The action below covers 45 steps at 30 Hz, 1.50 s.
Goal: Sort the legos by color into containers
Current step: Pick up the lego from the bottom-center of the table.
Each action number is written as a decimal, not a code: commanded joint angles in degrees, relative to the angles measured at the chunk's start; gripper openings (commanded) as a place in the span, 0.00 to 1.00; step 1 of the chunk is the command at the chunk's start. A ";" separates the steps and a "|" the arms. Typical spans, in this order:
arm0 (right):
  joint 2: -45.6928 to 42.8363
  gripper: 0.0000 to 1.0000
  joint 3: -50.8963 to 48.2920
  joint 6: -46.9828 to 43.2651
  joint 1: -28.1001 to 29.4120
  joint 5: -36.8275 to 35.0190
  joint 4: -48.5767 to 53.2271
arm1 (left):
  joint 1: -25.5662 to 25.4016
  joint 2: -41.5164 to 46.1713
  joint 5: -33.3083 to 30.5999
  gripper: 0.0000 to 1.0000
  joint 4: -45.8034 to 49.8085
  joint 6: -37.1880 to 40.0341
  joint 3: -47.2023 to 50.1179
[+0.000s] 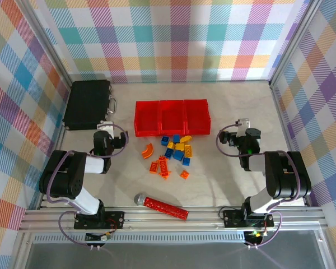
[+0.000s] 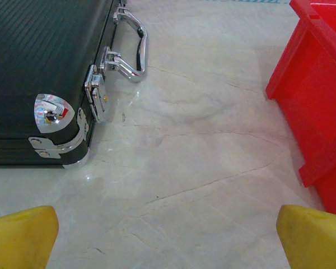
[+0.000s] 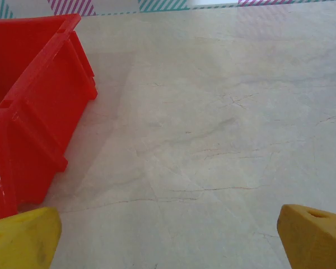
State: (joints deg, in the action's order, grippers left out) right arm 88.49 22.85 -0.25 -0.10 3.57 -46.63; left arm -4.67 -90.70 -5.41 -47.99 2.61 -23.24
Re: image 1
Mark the aluminium side rail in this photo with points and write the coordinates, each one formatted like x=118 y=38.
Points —
x=280 y=112
x=60 y=137

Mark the yellow curved lego brick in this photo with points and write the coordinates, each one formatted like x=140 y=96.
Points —
x=186 y=139

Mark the aluminium frame post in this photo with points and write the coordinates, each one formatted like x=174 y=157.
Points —
x=51 y=42
x=293 y=42

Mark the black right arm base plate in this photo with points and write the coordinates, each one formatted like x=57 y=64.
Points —
x=232 y=218

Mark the orange lego axle piece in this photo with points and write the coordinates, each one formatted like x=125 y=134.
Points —
x=165 y=175

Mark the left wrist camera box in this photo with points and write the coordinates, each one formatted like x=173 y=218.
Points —
x=107 y=129

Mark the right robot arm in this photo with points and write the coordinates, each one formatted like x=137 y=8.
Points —
x=282 y=179

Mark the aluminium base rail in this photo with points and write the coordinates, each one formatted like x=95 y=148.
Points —
x=170 y=221

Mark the blue lego brick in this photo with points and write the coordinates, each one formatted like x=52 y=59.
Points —
x=165 y=141
x=168 y=153
x=186 y=161
x=178 y=155
x=176 y=138

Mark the long orange lego brick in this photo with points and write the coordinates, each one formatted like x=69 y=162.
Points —
x=163 y=165

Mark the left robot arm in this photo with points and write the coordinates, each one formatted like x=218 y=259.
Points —
x=70 y=179

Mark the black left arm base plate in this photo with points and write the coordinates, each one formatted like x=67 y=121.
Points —
x=114 y=220

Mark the orange curved lego piece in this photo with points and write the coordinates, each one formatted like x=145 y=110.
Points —
x=150 y=151

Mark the red glitter toy microphone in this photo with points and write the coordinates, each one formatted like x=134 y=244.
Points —
x=165 y=207

